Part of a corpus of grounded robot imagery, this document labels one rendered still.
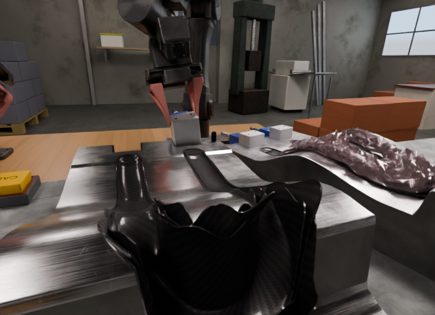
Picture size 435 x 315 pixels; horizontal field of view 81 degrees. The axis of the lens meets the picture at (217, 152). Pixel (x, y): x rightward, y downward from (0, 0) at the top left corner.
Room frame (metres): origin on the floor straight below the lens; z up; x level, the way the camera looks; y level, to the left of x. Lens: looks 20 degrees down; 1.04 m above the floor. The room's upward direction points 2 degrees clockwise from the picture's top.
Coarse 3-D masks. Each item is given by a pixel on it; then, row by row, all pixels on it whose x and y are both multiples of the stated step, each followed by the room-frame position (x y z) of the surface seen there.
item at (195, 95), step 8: (168, 72) 0.47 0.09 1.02; (176, 72) 0.47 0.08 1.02; (184, 72) 0.48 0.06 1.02; (168, 80) 0.46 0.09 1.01; (176, 80) 0.47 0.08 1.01; (184, 80) 0.49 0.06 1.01; (192, 80) 0.48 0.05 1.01; (200, 80) 0.48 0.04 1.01; (192, 88) 0.49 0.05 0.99; (200, 88) 0.48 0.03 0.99; (192, 96) 0.52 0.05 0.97; (192, 104) 0.51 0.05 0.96
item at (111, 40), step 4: (100, 36) 5.40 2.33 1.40; (104, 36) 5.42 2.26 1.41; (108, 36) 5.44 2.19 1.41; (112, 36) 5.46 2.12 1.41; (116, 36) 5.48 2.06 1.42; (120, 36) 5.50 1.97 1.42; (104, 40) 5.42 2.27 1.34; (108, 40) 5.44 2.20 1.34; (112, 40) 5.46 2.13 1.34; (116, 40) 5.48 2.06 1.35; (120, 40) 5.50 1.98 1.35; (104, 44) 5.41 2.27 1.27; (108, 44) 5.44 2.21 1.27; (112, 44) 5.46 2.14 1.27; (116, 44) 5.48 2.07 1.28; (120, 44) 5.50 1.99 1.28
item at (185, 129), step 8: (176, 112) 0.55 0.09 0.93; (184, 112) 0.52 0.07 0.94; (192, 112) 0.49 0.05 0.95; (176, 120) 0.45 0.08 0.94; (184, 120) 0.45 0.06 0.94; (192, 120) 0.46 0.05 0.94; (176, 128) 0.45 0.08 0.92; (184, 128) 0.46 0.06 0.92; (192, 128) 0.46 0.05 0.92; (176, 136) 0.45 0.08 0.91; (184, 136) 0.46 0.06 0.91; (192, 136) 0.46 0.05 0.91; (200, 136) 0.47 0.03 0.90; (176, 144) 0.46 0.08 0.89; (184, 144) 0.46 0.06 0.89; (192, 144) 0.47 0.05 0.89
